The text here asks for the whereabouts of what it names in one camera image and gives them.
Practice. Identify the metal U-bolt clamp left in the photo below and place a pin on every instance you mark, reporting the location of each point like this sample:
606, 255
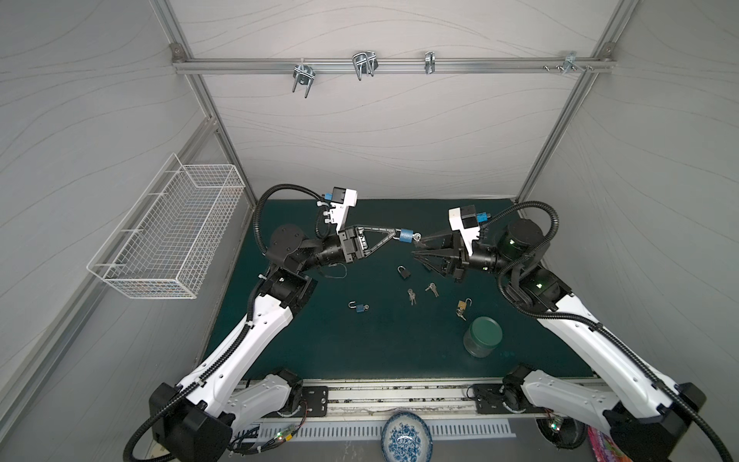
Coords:
304, 76

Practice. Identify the pink Fox's candy bag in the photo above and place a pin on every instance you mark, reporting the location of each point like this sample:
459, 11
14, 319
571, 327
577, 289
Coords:
601, 446

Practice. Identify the blue white patterned plate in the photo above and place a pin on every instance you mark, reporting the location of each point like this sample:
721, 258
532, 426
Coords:
406, 437

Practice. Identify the metal u-bolt clamp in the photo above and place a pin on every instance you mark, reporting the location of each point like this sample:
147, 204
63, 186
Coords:
304, 76
364, 63

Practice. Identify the silver keys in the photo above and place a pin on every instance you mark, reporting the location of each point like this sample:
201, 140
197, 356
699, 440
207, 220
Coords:
411, 296
433, 289

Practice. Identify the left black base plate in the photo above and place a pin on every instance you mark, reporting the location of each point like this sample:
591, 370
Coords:
302, 401

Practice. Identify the green lidded jar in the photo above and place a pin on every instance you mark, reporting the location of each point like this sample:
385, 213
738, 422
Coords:
482, 337

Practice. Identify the black padlock with keys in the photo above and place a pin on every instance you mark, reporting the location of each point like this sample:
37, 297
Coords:
403, 272

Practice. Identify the blue padlock with keys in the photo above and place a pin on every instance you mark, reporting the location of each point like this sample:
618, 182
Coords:
408, 236

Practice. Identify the white vented cable duct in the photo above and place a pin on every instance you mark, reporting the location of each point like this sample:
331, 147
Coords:
440, 430

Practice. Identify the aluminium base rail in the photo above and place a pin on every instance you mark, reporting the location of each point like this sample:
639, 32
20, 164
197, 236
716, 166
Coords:
374, 399

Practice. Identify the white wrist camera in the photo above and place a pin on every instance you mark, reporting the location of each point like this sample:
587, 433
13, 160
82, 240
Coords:
467, 221
337, 205

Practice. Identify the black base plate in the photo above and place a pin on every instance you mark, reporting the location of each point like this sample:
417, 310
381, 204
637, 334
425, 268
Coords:
302, 401
498, 399

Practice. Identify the blue padlock left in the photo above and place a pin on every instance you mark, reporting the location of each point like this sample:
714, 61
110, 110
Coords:
358, 307

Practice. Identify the aluminium crossbar rail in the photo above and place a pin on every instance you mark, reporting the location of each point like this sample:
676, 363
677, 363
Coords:
336, 66

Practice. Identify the metal U-bolt clamp middle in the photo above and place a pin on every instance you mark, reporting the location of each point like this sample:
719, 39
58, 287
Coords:
364, 63

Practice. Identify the green table mat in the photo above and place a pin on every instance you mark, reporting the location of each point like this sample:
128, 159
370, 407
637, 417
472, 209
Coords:
395, 339

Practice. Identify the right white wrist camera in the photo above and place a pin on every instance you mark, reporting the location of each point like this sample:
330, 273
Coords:
467, 221

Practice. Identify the metal bolt clamp right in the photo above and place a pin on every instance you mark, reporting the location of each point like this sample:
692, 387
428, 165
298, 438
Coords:
569, 65

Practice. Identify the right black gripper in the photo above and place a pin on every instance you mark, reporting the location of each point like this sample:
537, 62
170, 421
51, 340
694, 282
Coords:
459, 258

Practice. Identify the white wire basket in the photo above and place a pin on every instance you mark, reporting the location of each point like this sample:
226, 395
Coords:
165, 244

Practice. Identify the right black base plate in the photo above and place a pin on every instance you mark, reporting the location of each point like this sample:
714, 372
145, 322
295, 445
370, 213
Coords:
498, 399

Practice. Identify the brass padlock with keys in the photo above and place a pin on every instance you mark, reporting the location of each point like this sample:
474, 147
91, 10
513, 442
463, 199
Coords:
462, 307

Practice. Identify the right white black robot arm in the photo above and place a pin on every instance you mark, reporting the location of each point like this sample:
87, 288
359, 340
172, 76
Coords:
644, 412

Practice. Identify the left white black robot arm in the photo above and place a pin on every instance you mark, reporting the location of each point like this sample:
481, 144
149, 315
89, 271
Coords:
198, 418

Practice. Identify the small metal bracket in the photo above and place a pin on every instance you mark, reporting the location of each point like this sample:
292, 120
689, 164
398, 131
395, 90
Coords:
430, 62

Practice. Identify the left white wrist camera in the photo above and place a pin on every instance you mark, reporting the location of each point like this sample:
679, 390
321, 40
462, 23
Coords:
337, 205

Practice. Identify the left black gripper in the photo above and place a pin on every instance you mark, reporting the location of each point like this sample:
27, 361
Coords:
351, 244

